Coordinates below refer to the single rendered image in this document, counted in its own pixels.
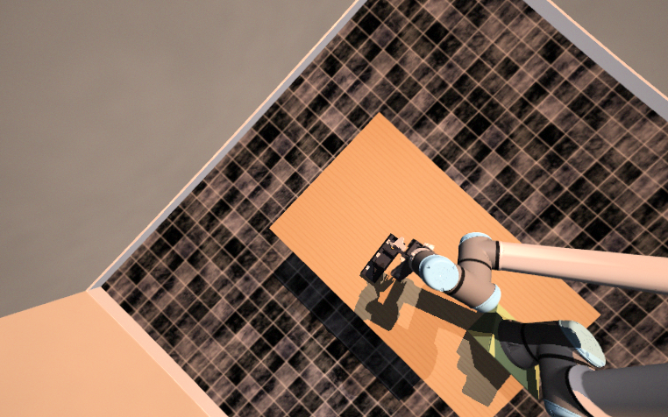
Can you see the black rack of bins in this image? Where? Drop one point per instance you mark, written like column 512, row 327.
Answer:
column 381, row 260

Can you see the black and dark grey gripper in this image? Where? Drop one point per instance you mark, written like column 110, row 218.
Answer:
column 399, row 244

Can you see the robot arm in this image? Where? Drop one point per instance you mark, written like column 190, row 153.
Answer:
column 562, row 349

